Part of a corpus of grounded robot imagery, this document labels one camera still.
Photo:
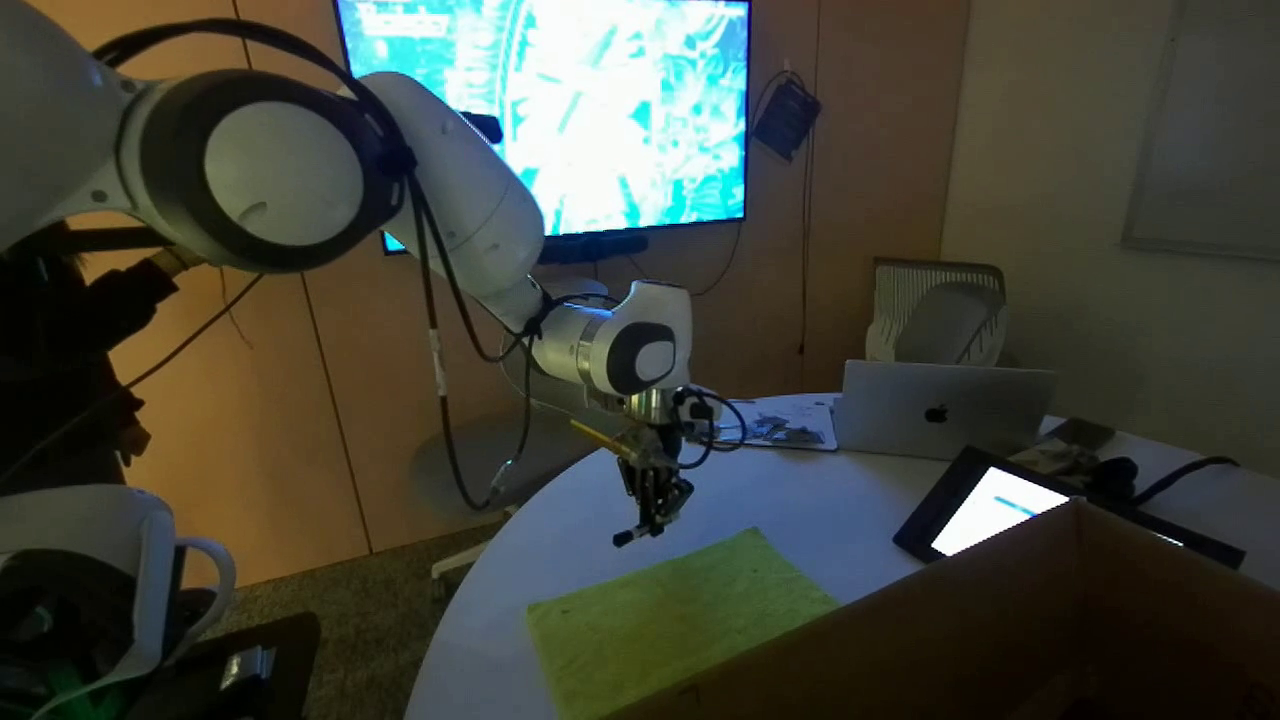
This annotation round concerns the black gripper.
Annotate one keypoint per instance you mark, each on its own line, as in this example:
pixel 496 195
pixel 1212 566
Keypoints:
pixel 655 441

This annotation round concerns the yellow-green towel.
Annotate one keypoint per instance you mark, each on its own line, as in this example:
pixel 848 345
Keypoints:
pixel 667 613

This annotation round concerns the brown cardboard box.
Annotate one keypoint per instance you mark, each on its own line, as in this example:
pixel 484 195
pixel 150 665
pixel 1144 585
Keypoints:
pixel 1013 625

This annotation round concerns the printed papers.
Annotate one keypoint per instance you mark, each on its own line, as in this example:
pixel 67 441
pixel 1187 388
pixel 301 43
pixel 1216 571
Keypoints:
pixel 803 428

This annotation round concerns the white swivel chair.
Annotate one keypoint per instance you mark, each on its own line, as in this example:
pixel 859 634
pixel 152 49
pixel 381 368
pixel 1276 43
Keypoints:
pixel 465 463

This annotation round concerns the black bar under TV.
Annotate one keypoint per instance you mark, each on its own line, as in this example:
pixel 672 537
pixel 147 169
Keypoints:
pixel 592 248

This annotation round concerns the silver laptop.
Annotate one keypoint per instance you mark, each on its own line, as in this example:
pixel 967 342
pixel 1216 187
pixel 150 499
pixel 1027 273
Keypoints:
pixel 935 414

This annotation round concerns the black tablet with lit screen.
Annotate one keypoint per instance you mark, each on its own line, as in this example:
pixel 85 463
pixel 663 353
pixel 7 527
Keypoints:
pixel 995 508

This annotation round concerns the smartphone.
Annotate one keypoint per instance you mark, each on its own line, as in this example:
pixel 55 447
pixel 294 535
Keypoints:
pixel 1080 432

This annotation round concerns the black seat with small items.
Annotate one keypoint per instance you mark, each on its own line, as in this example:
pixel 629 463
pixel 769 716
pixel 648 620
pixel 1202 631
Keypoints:
pixel 226 665

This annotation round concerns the black flat table device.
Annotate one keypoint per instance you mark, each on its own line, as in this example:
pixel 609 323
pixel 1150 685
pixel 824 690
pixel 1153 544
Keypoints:
pixel 1182 535

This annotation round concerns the black stand bar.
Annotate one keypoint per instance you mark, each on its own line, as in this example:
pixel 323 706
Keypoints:
pixel 104 242

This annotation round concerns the wall-mounted TV screen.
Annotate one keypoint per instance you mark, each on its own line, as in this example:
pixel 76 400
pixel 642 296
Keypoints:
pixel 626 121

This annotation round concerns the black wall-mounted device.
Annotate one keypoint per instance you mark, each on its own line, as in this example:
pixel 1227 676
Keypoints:
pixel 787 116

